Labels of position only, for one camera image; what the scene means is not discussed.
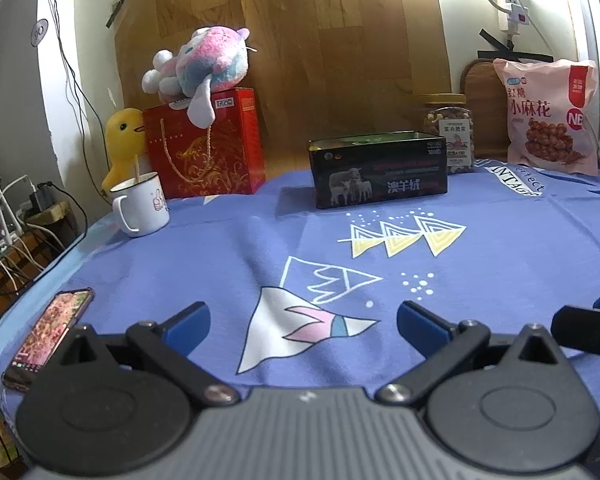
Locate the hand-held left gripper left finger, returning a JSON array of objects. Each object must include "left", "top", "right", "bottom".
[{"left": 60, "top": 301, "right": 241, "bottom": 407}]

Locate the smartphone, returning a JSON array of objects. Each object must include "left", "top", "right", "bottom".
[{"left": 2, "top": 287, "right": 96, "bottom": 392}]

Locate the long black tape strip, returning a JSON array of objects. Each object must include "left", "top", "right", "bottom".
[{"left": 477, "top": 50, "right": 553, "bottom": 61}]

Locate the short black tape strip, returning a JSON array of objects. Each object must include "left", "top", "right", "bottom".
[
  {"left": 479, "top": 29, "right": 517, "bottom": 52},
  {"left": 105, "top": 0, "right": 130, "bottom": 28}
]

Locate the red gift bag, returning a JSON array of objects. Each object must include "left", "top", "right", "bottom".
[{"left": 142, "top": 87, "right": 267, "bottom": 200}]

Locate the black power adapter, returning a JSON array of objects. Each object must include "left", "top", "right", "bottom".
[{"left": 28, "top": 182, "right": 57, "bottom": 213}]

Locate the blue printed tablecloth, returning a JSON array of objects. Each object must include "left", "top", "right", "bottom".
[{"left": 0, "top": 157, "right": 600, "bottom": 480}]

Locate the large pink snack bag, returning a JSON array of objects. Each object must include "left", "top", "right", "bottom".
[{"left": 492, "top": 57, "right": 600, "bottom": 177}]

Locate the wooden cutting board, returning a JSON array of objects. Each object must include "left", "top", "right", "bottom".
[{"left": 461, "top": 58, "right": 511, "bottom": 160}]

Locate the white enamel mug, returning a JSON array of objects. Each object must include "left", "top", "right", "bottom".
[{"left": 110, "top": 171, "right": 171, "bottom": 238}]

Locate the pink and blue plush toy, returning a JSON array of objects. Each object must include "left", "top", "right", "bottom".
[{"left": 141, "top": 26, "right": 258, "bottom": 128}]

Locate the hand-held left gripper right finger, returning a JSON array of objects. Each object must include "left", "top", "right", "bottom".
[{"left": 376, "top": 301, "right": 568, "bottom": 406}]

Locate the wood-pattern wall panel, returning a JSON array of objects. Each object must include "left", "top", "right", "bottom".
[{"left": 112, "top": 0, "right": 453, "bottom": 173}]

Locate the black wall cable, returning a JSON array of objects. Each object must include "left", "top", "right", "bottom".
[{"left": 42, "top": 0, "right": 106, "bottom": 201}]

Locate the gold-lidded nut jar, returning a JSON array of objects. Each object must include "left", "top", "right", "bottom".
[{"left": 412, "top": 93, "right": 476, "bottom": 176}]

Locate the yellow duck plush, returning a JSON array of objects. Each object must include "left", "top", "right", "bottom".
[{"left": 101, "top": 107, "right": 148, "bottom": 191}]

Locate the black tin box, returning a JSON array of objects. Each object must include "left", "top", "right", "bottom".
[{"left": 307, "top": 130, "right": 449, "bottom": 210}]

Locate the wooden side cabinet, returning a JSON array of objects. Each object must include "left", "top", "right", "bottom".
[{"left": 0, "top": 201, "right": 88, "bottom": 341}]

